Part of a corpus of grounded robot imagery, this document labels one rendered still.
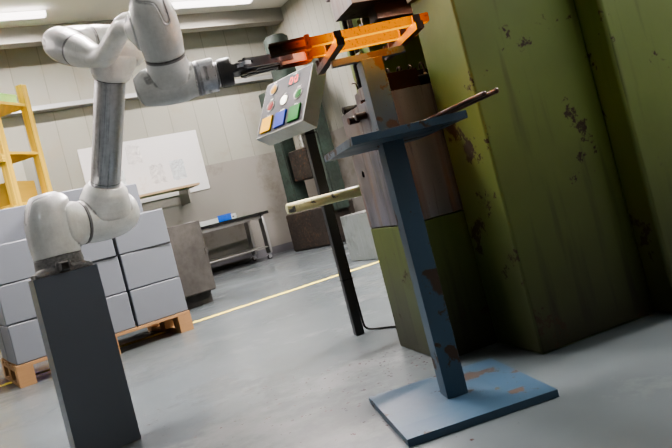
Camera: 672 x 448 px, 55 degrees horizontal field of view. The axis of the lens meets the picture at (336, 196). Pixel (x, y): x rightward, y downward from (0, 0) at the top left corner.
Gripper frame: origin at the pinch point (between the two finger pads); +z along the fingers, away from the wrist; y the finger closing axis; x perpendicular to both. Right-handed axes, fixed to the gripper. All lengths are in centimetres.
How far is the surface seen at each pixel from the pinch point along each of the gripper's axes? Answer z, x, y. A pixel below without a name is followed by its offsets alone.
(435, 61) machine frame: 51, -4, -32
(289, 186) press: 73, -6, -792
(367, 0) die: 40, 27, -53
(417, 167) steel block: 38, -36, -38
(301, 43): 1.1, 0.2, 12.6
